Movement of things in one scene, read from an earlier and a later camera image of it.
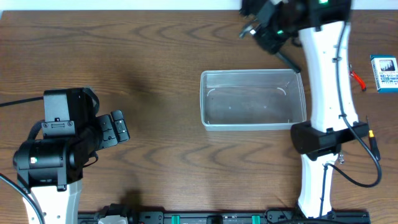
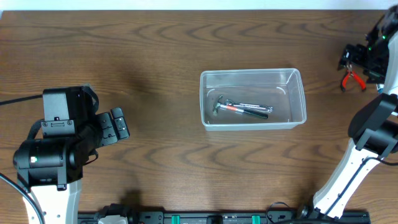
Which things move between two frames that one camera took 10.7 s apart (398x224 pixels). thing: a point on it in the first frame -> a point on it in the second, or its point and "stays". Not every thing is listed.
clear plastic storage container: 251,99 stays
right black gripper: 270,43 -> 355,55
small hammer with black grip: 251,28 -> 217,106
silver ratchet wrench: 341,158 -> 229,102
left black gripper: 106,132 stays
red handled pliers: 353,74 stays
